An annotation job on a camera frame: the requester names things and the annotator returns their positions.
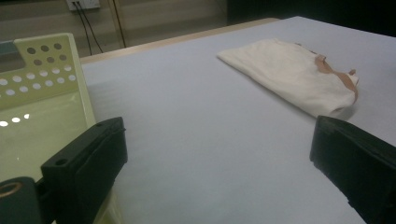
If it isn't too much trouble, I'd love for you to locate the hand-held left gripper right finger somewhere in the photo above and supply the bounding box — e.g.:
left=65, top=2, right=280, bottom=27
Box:
left=309, top=115, right=396, bottom=224

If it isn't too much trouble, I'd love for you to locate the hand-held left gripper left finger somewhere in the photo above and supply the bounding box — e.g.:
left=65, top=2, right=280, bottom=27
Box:
left=40, top=117, right=129, bottom=224

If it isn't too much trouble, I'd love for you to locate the light green perforated plastic basket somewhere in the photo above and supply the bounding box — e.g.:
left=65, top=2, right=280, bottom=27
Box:
left=0, top=32, right=126, bottom=224

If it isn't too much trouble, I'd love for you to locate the cream cloth tan trim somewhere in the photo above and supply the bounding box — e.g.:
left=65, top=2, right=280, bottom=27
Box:
left=217, top=37, right=360, bottom=119

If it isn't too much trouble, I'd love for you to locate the white table cover sheet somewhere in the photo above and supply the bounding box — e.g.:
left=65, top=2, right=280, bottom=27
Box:
left=81, top=15, right=396, bottom=224

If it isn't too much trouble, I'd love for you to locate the wooden table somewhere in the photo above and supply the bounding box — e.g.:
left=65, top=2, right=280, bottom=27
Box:
left=79, top=17, right=281, bottom=65

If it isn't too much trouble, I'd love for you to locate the black power cable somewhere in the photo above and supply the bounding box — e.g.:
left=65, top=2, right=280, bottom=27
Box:
left=72, top=1, right=93, bottom=57
left=76, top=1, right=105, bottom=54

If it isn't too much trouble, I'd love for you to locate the white wall outlet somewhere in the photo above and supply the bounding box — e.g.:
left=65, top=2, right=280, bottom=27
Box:
left=65, top=0, right=102, bottom=11

